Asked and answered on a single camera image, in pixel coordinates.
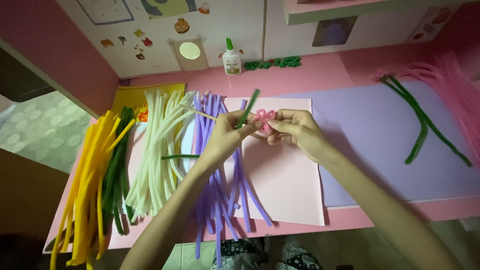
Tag person's left hand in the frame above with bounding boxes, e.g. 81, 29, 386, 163
199, 110, 263, 166

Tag person's right hand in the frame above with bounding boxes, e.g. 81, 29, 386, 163
267, 109, 335, 165

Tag thin wooden stick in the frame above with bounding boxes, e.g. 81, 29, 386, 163
179, 104, 268, 141

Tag green pipe cleaner stem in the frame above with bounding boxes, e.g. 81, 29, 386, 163
161, 89, 261, 161

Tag pink pipe cleaner flower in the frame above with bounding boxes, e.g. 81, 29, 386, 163
252, 109, 277, 136

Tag pile of purple pipe cleaners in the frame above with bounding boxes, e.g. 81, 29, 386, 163
192, 91, 273, 269

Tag pile of white pipe cleaners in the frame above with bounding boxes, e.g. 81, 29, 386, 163
125, 88, 197, 225

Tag purple paper sheet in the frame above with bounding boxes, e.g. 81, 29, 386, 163
274, 80, 480, 208

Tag white glue bottle green cap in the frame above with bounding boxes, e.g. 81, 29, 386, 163
222, 37, 242, 76

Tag green pipe cleaner leaf garland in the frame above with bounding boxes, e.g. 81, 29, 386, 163
244, 56, 302, 71

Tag yellow booklet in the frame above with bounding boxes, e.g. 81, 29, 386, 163
111, 83, 187, 166

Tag taped round cream paper disc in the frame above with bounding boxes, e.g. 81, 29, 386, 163
169, 37, 210, 72

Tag pile of dark green pipe cleaners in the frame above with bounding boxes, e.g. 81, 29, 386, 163
102, 106, 136, 236

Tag long green pipe cleaner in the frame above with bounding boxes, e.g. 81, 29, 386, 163
379, 76, 429, 165
388, 75, 473, 167

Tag person's patterned clothing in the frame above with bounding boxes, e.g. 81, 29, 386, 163
210, 236, 324, 270

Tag pile of yellow pipe cleaners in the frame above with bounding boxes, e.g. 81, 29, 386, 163
50, 110, 136, 270

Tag pile of pink pipe cleaners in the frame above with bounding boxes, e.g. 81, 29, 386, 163
370, 52, 480, 167

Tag dark wall picture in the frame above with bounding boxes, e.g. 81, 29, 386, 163
311, 16, 358, 47

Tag wall shelf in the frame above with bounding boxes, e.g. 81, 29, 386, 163
283, 0, 480, 26

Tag wall poster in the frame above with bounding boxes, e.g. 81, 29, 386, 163
76, 0, 135, 26

